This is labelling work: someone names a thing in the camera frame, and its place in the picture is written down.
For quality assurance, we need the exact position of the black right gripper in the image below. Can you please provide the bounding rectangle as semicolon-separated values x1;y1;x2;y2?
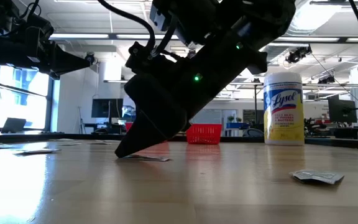
114;34;269;159

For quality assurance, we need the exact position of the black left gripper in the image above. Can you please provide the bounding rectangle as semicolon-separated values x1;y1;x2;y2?
0;14;90;80

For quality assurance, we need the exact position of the narrow white red packet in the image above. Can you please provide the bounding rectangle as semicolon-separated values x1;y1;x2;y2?
121;154;170;162

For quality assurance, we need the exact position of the red plastic mesh basket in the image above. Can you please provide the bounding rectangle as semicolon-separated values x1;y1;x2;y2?
186;123;223;145
124;121;171;144

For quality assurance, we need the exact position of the black diagonal rod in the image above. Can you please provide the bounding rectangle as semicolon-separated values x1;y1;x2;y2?
0;77;48;99

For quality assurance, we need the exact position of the long ceiling light strip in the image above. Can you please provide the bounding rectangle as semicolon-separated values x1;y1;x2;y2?
48;32;358;44

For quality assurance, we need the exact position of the black computer monitor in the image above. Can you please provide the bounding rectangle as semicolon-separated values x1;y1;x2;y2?
91;98;124;119
327;94;358;124

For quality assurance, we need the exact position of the open laptop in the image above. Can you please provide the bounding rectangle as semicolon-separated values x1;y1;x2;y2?
0;117;27;134

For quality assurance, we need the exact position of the blue storage bin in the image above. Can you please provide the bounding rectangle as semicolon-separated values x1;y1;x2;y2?
226;122;254;130

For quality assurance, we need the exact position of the Lysol disinfecting wipes canister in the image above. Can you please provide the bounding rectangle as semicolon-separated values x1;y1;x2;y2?
262;72;306;146

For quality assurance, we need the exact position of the narrow white grey packet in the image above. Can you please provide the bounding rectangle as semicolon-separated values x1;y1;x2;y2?
288;169;345;185

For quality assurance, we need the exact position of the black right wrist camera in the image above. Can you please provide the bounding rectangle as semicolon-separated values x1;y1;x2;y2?
149;0;222;46

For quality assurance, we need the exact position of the black ceiling mounted camera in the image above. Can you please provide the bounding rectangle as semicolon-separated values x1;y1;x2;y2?
318;74;337;85
285;45;313;65

